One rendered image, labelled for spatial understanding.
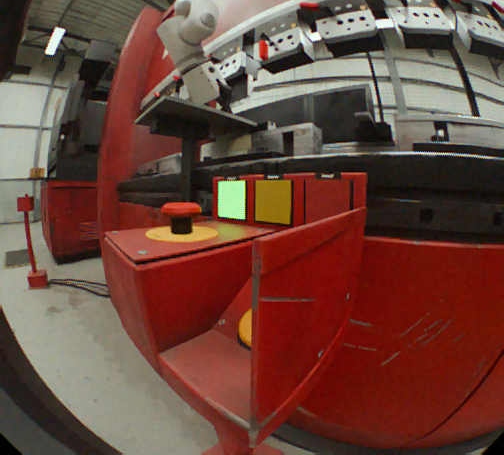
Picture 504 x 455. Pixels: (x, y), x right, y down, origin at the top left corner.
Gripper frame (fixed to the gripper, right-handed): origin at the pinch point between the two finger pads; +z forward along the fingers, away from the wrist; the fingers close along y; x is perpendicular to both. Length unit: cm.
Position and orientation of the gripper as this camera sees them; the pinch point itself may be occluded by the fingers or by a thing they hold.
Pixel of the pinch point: (219, 115)
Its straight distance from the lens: 58.7
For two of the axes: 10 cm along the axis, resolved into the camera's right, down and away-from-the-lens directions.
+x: -4.8, 6.8, -5.6
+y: -7.9, -0.4, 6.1
